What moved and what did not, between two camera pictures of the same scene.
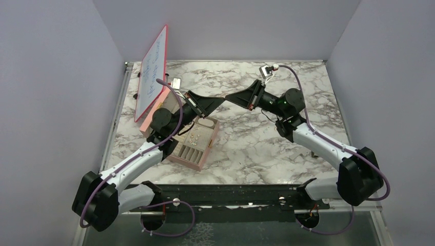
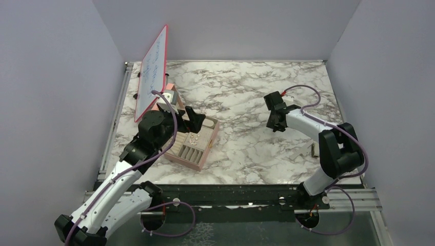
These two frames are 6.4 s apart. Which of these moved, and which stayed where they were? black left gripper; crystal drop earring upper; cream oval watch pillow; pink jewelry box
Moved: black left gripper
Stayed: pink jewelry box; cream oval watch pillow; crystal drop earring upper
